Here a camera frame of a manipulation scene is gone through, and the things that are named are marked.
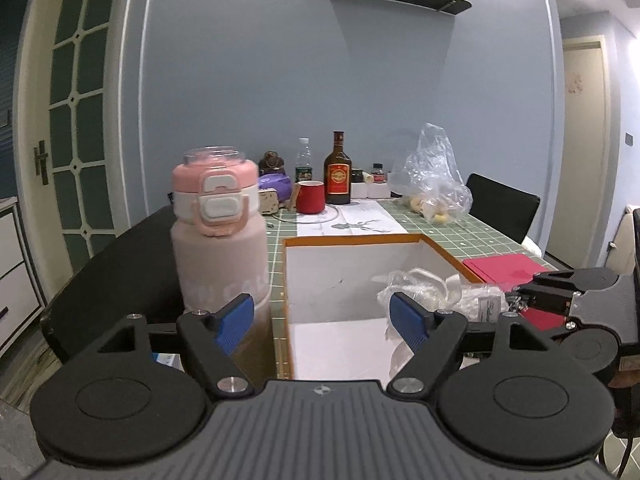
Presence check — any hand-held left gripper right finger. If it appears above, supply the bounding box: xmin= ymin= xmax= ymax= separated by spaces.
xmin=387 ymin=291 xmax=565 ymax=397

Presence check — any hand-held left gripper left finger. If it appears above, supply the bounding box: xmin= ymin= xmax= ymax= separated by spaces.
xmin=75 ymin=296 xmax=256 ymax=397

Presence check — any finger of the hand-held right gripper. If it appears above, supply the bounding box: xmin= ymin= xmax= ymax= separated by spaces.
xmin=510 ymin=283 xmax=574 ymax=318
xmin=531 ymin=268 xmax=621 ymax=294

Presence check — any clear plastic packet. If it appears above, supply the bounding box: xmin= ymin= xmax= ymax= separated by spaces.
xmin=457 ymin=282 xmax=516 ymax=326

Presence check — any orange-edged white cardboard box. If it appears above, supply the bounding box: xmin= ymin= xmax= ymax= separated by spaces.
xmin=279 ymin=234 xmax=507 ymax=381

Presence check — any crumpled clear plastic bag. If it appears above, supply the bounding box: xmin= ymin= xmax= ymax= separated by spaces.
xmin=375 ymin=267 xmax=469 ymax=381

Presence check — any red envelope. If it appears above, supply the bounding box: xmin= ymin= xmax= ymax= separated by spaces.
xmin=462 ymin=255 xmax=571 ymax=332

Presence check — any pink water bottle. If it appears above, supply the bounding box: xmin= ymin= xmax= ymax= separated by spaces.
xmin=170 ymin=145 xmax=273 ymax=382

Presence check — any green checked tablecloth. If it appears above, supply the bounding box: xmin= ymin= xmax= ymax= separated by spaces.
xmin=262 ymin=197 xmax=568 ymax=381

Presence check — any black chair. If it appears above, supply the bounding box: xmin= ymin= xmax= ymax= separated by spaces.
xmin=465 ymin=172 xmax=542 ymax=246
xmin=40 ymin=205 xmax=187 ymax=367

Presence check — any white paper sheet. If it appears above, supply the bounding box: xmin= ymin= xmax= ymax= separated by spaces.
xmin=296 ymin=200 xmax=411 ymax=237

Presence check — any plain cream door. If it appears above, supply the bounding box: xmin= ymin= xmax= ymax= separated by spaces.
xmin=562 ymin=35 xmax=614 ymax=267

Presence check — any low white box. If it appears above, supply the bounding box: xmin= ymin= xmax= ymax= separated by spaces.
xmin=350 ymin=181 xmax=391 ymax=199

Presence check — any purple bag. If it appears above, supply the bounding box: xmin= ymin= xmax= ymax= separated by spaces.
xmin=257 ymin=172 xmax=293 ymax=208

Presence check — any red mug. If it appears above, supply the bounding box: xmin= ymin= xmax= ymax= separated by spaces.
xmin=292 ymin=180 xmax=326 ymax=214

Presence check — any large clear plastic bag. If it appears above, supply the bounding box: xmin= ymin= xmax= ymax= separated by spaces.
xmin=389 ymin=122 xmax=473 ymax=223

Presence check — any brown liquor bottle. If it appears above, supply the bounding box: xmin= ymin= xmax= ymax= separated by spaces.
xmin=324 ymin=131 xmax=353 ymax=206

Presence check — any dark brown figurine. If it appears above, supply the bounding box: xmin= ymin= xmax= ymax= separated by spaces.
xmin=257 ymin=150 xmax=286 ymax=176

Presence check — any clear plastic bottle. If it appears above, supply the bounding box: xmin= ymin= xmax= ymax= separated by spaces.
xmin=294 ymin=137 xmax=314 ymax=184

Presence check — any white cabinet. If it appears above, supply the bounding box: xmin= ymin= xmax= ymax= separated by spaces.
xmin=0 ymin=197 xmax=47 ymax=347

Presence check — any cream glass-panel door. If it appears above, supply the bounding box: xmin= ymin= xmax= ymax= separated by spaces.
xmin=17 ymin=0 xmax=151 ymax=283

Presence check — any dark door handle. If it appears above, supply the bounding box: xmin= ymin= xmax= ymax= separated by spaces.
xmin=34 ymin=141 xmax=51 ymax=186

